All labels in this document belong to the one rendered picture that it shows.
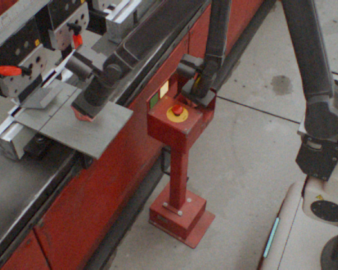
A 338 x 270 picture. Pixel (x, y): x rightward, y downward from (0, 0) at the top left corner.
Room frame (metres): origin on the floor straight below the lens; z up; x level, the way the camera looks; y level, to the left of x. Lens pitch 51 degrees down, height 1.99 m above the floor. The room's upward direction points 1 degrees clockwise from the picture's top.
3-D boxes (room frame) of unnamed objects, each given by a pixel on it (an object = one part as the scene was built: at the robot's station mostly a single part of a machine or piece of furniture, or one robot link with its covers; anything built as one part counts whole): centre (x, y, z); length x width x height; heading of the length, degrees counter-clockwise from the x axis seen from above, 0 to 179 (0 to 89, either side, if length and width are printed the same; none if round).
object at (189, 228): (1.08, -0.06, 0.06); 0.25 x 0.20 x 0.12; 59
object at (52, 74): (0.93, 0.39, 0.98); 0.20 x 0.03 x 0.03; 153
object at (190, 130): (1.10, -0.04, 0.75); 0.20 x 0.16 x 0.18; 149
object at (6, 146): (0.96, 0.37, 0.92); 0.39 x 0.06 x 0.10; 153
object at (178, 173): (1.10, -0.04, 0.39); 0.05 x 0.05 x 0.54; 59
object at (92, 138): (0.85, 0.26, 1.00); 0.26 x 0.18 x 0.01; 63
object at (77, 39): (1.02, 0.27, 1.12); 0.04 x 0.02 x 0.10; 63
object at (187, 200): (1.10, -0.04, 0.13); 0.10 x 0.10 x 0.01; 59
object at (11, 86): (0.89, 0.40, 1.18); 0.15 x 0.09 x 0.17; 153
